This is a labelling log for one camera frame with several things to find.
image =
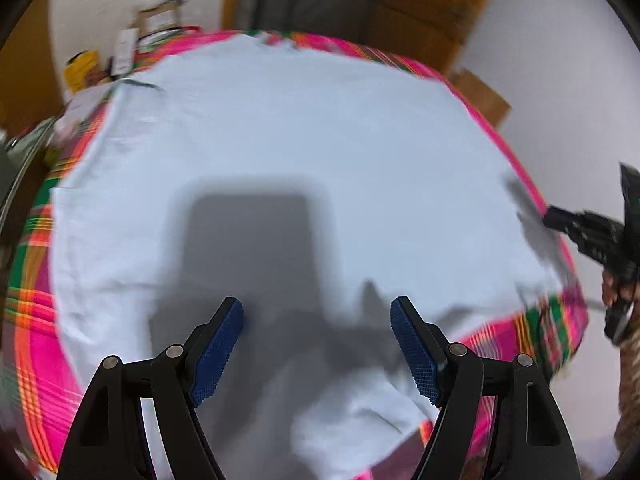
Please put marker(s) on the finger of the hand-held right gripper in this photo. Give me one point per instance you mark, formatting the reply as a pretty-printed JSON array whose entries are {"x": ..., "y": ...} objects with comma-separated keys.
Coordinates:
[{"x": 562, "y": 220}]

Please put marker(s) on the wooden wardrobe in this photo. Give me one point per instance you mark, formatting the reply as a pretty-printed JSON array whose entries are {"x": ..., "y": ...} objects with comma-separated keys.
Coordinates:
[{"x": 25, "y": 60}]

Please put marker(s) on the yellow bag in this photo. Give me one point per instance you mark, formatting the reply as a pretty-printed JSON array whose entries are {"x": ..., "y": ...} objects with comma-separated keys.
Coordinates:
[{"x": 82, "y": 70}]

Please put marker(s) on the wooden door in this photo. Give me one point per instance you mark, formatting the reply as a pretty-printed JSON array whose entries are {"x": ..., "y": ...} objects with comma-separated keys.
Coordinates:
[{"x": 425, "y": 10}]

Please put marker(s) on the person's right hand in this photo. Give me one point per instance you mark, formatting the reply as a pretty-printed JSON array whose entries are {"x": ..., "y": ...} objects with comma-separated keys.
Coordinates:
[{"x": 611, "y": 290}]

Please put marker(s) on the light blue shirt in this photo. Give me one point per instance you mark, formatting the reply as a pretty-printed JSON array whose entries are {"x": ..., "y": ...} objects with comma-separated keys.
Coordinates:
[{"x": 300, "y": 135}]

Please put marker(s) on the glass side table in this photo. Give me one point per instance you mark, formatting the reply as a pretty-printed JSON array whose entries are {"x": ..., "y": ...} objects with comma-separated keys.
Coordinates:
[{"x": 25, "y": 160}]

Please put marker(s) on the white carton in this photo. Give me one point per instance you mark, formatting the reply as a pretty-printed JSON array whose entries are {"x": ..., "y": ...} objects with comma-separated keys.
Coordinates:
[{"x": 124, "y": 52}]

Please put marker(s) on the wooden board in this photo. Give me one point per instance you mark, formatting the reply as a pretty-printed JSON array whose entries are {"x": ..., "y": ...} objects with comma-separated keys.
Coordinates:
[{"x": 482, "y": 95}]

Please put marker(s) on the small cardboard box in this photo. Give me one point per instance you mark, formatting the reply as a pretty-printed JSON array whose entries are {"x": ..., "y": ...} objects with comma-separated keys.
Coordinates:
[{"x": 157, "y": 17}]

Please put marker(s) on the pink green plaid blanket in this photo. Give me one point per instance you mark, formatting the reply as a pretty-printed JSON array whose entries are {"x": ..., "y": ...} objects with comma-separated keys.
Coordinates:
[{"x": 30, "y": 350}]

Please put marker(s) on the black mesh chair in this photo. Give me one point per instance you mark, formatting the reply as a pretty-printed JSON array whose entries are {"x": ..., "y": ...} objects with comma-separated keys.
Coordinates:
[{"x": 310, "y": 5}]

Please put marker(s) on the person's right forearm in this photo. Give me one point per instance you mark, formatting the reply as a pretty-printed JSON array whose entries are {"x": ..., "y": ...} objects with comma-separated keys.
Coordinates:
[{"x": 631, "y": 385}]

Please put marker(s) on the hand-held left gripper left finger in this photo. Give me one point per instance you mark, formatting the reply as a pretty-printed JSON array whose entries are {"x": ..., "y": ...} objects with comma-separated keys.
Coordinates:
[{"x": 220, "y": 350}]

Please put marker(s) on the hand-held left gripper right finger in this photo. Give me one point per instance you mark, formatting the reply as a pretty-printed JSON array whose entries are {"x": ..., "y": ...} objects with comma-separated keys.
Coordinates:
[{"x": 412, "y": 350}]

